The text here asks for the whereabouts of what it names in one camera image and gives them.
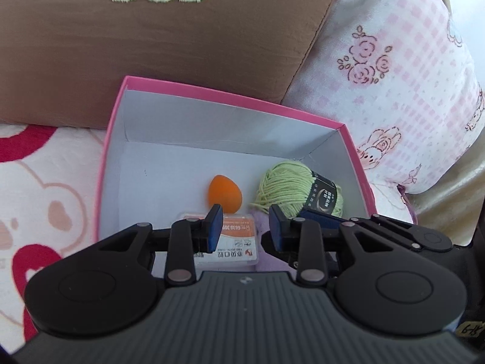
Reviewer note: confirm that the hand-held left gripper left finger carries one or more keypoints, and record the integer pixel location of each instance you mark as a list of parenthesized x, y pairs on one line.
[(213, 231)]

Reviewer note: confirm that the clear floss box orange label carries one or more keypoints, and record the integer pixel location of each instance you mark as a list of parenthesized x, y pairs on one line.
[(235, 250)]

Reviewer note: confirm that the orange makeup sponge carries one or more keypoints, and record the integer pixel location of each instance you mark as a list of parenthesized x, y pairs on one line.
[(223, 193)]

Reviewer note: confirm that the brown embroidered pillow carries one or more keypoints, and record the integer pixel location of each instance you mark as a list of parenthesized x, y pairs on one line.
[(151, 45)]

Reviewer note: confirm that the red bear printed blanket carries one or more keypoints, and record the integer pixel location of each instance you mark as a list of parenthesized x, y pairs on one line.
[(38, 197)]

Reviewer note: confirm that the beige bed sheet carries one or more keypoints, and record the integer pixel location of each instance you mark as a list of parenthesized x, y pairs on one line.
[(454, 197)]

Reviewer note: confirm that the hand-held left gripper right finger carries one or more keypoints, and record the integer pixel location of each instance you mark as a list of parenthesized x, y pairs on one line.
[(276, 231)]

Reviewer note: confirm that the green yarn ball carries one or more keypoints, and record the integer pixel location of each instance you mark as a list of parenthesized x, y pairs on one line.
[(280, 185)]

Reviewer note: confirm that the pink checked pillow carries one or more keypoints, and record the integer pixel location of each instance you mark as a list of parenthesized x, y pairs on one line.
[(398, 83)]

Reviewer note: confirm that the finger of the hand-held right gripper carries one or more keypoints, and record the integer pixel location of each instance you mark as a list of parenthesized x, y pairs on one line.
[(326, 219)]

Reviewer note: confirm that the pink cardboard box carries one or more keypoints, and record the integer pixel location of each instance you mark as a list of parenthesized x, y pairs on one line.
[(170, 159)]

